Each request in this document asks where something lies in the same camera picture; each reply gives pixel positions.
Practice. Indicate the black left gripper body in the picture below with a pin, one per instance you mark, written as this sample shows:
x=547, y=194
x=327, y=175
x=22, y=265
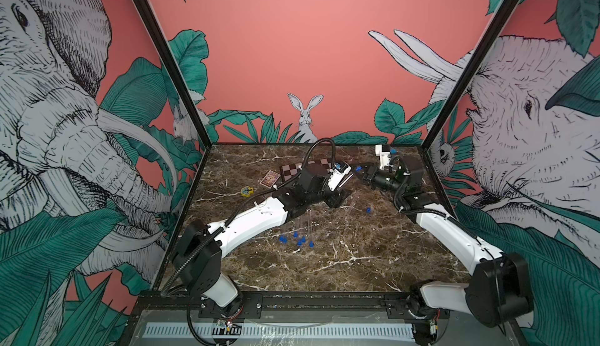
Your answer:
x=332, y=199

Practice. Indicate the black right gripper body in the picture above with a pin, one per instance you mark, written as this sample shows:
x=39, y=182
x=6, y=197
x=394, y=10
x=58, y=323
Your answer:
x=379, y=180

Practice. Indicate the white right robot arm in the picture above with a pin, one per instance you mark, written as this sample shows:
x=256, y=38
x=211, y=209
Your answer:
x=499, y=289

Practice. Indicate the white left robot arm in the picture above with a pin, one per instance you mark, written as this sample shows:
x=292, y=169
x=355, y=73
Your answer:
x=198, y=255

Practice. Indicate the brown checkered chess board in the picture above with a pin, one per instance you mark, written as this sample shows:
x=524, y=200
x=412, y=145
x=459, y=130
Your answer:
x=290, y=170

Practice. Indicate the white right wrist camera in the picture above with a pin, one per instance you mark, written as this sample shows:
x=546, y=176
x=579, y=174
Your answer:
x=383, y=152

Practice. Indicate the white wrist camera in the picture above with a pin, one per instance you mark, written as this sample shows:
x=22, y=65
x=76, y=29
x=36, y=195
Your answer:
x=339, y=175
x=383, y=152

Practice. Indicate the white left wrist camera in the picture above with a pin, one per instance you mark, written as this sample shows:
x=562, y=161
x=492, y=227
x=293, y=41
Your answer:
x=339, y=175

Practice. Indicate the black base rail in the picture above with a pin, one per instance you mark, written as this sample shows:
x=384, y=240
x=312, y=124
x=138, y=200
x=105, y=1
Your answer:
x=256, y=304

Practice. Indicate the white slotted cable duct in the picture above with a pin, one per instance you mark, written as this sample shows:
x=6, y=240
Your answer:
x=382, y=331

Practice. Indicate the black frame post right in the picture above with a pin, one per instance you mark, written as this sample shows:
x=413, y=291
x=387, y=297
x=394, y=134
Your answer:
x=499, y=20

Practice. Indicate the black frame post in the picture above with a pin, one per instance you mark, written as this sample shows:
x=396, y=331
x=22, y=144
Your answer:
x=499, y=20
x=151, y=23

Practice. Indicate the black frame post left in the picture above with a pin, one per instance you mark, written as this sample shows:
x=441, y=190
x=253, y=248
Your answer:
x=151, y=23

